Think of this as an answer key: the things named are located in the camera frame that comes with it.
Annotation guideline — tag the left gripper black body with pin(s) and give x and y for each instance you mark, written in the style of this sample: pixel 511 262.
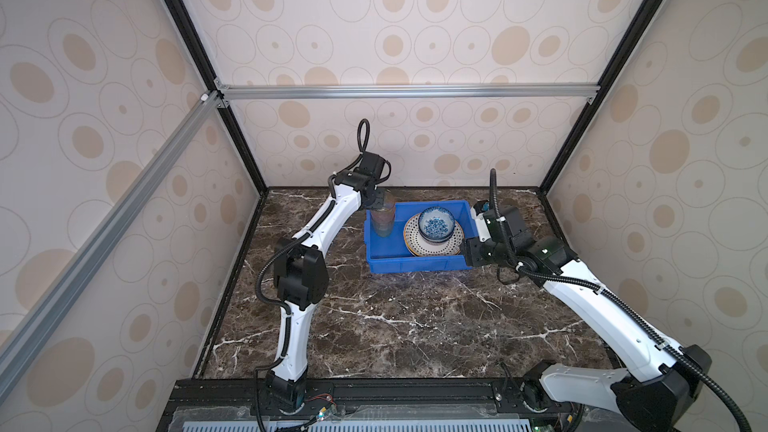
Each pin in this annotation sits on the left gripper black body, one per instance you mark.
pixel 376 199

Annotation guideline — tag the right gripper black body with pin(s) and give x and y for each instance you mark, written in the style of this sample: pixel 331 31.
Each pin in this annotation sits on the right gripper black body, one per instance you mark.
pixel 485 253

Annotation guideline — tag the yellow transparent cup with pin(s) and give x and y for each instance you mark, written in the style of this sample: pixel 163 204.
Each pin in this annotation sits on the yellow transparent cup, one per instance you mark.
pixel 384 208

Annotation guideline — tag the dotted yellow rim plate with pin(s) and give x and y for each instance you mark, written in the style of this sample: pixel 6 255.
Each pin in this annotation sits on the dotted yellow rim plate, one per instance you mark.
pixel 421 247

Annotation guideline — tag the green transparent cup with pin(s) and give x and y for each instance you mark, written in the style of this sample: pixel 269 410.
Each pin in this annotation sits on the green transparent cup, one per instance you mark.
pixel 383 228

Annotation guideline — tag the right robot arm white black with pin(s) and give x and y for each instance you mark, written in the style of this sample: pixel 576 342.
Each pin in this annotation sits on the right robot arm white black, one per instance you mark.
pixel 659 379

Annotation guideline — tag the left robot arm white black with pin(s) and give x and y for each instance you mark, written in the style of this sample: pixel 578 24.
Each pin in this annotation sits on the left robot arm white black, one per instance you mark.
pixel 296 277

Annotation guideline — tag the blue plastic bin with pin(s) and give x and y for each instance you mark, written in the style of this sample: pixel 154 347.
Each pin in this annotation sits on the blue plastic bin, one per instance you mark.
pixel 391 255

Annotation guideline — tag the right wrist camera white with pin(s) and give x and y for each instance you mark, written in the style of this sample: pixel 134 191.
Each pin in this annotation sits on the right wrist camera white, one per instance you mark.
pixel 478 214

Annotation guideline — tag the horizontal aluminium frame bar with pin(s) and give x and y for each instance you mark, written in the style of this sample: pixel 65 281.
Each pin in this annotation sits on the horizontal aluminium frame bar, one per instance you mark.
pixel 420 91

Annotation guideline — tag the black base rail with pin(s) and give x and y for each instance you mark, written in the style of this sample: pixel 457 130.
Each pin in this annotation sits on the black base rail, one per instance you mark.
pixel 394 404

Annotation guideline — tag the left diagonal aluminium frame bar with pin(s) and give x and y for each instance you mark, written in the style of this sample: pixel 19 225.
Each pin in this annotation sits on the left diagonal aluminium frame bar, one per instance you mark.
pixel 47 314

